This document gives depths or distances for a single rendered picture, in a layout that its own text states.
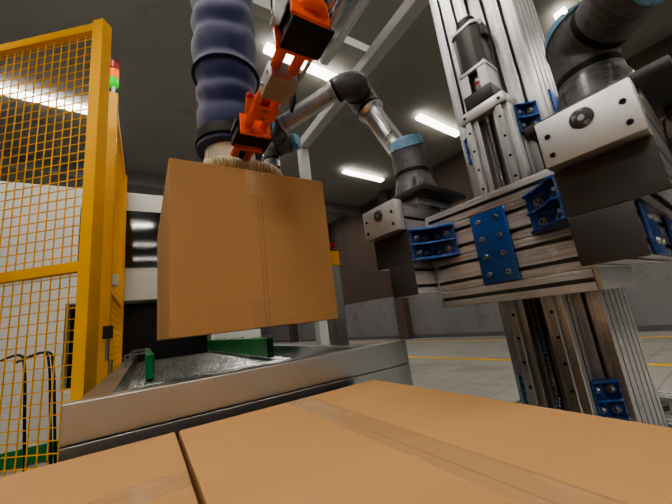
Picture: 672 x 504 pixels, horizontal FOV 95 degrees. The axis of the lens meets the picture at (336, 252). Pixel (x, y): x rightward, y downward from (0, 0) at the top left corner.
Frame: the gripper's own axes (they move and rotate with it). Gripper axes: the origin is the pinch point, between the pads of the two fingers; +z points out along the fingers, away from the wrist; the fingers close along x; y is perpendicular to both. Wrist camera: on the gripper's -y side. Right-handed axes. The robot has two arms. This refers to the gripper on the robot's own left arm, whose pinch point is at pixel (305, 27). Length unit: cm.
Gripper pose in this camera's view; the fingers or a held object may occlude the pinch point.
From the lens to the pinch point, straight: 70.9
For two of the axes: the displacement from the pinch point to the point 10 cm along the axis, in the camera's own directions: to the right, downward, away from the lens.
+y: -5.0, 2.4, 8.3
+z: 1.2, 9.7, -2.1
